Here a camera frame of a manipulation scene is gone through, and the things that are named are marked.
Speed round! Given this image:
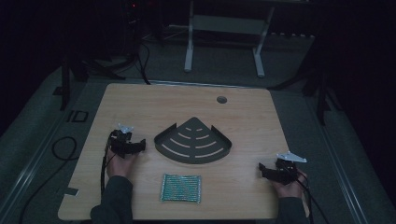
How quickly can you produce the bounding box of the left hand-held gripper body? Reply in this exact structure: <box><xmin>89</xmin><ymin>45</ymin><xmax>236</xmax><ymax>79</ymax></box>
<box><xmin>108</xmin><ymin>123</ymin><xmax>138</xmax><ymax>159</ymax></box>

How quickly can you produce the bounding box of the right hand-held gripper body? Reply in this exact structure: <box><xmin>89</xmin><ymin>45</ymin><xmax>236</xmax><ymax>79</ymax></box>
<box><xmin>270</xmin><ymin>150</ymin><xmax>308</xmax><ymax>186</ymax></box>

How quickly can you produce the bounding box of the person's right hand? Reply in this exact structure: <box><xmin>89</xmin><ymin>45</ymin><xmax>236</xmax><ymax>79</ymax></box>
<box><xmin>272</xmin><ymin>169</ymin><xmax>309</xmax><ymax>200</ymax></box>

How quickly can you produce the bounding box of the person's left hand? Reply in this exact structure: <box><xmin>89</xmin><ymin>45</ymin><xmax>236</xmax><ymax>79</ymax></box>
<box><xmin>106</xmin><ymin>149</ymin><xmax>140</xmax><ymax>179</ymax></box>

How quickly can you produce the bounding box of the black slotted corner shelf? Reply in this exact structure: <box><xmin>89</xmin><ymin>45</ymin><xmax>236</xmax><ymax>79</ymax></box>
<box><xmin>153</xmin><ymin>117</ymin><xmax>233</xmax><ymax>165</ymax></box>

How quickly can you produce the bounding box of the green ribbed cloth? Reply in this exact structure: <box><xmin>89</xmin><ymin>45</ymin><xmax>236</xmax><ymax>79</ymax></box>
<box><xmin>160</xmin><ymin>173</ymin><xmax>203</xmax><ymax>204</ymax></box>

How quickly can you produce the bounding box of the black tripod stand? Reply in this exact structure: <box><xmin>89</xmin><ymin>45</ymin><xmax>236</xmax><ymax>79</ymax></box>
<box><xmin>52</xmin><ymin>54</ymin><xmax>125</xmax><ymax>112</ymax></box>
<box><xmin>270</xmin><ymin>40</ymin><xmax>344</xmax><ymax>127</ymax></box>

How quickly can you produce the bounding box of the white metal stand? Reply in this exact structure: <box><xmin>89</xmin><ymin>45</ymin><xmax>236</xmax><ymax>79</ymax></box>
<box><xmin>169</xmin><ymin>0</ymin><xmax>276</xmax><ymax>78</ymax></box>

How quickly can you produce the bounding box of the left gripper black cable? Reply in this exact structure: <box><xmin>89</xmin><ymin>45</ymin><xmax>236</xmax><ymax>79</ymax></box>
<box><xmin>100</xmin><ymin>132</ymin><xmax>117</xmax><ymax>198</ymax></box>

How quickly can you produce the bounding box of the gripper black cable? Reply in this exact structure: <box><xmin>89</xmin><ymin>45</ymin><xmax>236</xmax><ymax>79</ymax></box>
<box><xmin>279</xmin><ymin>161</ymin><xmax>331</xmax><ymax>224</ymax></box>
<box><xmin>100</xmin><ymin>132</ymin><xmax>117</xmax><ymax>198</ymax></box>

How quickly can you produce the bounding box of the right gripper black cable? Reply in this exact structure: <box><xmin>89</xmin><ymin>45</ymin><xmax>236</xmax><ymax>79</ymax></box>
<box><xmin>279</xmin><ymin>161</ymin><xmax>331</xmax><ymax>224</ymax></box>

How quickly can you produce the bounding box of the black hanging cable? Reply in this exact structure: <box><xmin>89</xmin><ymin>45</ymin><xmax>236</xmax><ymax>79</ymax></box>
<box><xmin>134</xmin><ymin>40</ymin><xmax>152</xmax><ymax>86</ymax></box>

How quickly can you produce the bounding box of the black floor cable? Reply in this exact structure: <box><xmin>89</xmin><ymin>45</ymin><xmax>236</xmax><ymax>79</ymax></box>
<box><xmin>18</xmin><ymin>135</ymin><xmax>78</xmax><ymax>224</ymax></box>

